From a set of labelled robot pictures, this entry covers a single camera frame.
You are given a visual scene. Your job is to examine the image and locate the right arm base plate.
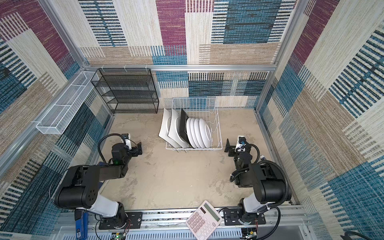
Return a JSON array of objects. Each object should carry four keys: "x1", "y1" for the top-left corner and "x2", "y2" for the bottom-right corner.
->
[{"x1": 220, "y1": 208, "x2": 266, "y2": 226}]

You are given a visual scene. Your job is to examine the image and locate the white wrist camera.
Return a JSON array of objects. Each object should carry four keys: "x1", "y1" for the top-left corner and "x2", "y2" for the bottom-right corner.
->
[
  {"x1": 235, "y1": 136, "x2": 247, "y2": 153},
  {"x1": 122, "y1": 134, "x2": 132, "y2": 150}
]

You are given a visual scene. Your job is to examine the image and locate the white wire dish rack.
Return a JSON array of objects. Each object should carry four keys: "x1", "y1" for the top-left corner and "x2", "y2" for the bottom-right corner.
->
[{"x1": 163, "y1": 97, "x2": 223, "y2": 152}]

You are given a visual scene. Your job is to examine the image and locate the black mesh shelf rack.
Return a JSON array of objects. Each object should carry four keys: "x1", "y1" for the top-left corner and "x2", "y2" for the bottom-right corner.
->
[{"x1": 91, "y1": 68, "x2": 160, "y2": 114}]

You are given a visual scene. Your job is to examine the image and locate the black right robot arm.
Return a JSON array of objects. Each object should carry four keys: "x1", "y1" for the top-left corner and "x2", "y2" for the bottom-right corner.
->
[{"x1": 222, "y1": 136, "x2": 292, "y2": 226}]

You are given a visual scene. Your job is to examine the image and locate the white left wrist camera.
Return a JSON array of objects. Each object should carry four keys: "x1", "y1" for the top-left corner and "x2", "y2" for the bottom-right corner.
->
[{"x1": 122, "y1": 134, "x2": 132, "y2": 150}]

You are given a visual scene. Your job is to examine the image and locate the aluminium front rail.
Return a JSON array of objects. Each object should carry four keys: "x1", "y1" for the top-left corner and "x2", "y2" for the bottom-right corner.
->
[{"x1": 53, "y1": 205, "x2": 310, "y2": 240}]

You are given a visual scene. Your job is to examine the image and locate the black square plate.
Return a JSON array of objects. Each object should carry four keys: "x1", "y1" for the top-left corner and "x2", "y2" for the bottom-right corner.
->
[{"x1": 178, "y1": 109, "x2": 193, "y2": 149}]

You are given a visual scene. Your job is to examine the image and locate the pink calculator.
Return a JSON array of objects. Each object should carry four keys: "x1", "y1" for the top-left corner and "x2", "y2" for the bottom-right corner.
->
[{"x1": 186, "y1": 201, "x2": 223, "y2": 240}]

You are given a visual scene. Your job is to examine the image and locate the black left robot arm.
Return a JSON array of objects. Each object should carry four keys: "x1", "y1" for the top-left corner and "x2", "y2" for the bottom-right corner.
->
[{"x1": 54, "y1": 143, "x2": 143, "y2": 230}]

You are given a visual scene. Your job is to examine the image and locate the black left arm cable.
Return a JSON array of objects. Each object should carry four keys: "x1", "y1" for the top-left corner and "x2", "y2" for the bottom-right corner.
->
[{"x1": 97, "y1": 133, "x2": 128, "y2": 165}]

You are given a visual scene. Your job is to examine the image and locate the blue utility tool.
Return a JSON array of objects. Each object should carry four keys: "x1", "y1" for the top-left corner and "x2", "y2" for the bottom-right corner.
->
[{"x1": 75, "y1": 209, "x2": 89, "y2": 240}]

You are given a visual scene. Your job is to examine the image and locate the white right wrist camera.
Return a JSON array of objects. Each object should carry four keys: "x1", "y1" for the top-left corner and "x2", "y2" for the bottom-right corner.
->
[{"x1": 235, "y1": 136, "x2": 247, "y2": 153}]

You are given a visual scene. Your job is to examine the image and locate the white wire wall basket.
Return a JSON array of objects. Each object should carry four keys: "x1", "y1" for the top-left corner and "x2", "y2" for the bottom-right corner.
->
[{"x1": 36, "y1": 71, "x2": 95, "y2": 135}]

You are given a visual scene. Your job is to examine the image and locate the white square plate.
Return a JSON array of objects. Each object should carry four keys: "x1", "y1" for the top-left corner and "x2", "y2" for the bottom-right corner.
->
[
  {"x1": 168, "y1": 109, "x2": 189, "y2": 149},
  {"x1": 159, "y1": 109, "x2": 181, "y2": 149}
]

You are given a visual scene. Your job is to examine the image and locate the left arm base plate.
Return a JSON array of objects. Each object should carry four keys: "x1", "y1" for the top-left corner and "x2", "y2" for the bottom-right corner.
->
[{"x1": 98, "y1": 212, "x2": 143, "y2": 230}]

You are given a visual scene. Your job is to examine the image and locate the white round plate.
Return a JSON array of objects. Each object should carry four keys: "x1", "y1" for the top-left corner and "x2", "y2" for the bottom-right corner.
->
[
  {"x1": 199, "y1": 119, "x2": 212, "y2": 149},
  {"x1": 186, "y1": 118, "x2": 198, "y2": 149},
  {"x1": 194, "y1": 119, "x2": 208, "y2": 149},
  {"x1": 190, "y1": 118, "x2": 205, "y2": 149}
]

